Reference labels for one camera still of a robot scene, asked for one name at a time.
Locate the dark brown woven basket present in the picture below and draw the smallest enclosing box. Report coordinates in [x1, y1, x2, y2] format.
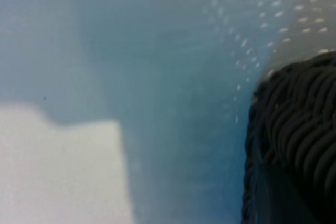
[240, 50, 336, 224]

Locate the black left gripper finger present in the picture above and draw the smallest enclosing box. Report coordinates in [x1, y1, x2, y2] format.
[248, 170, 317, 224]

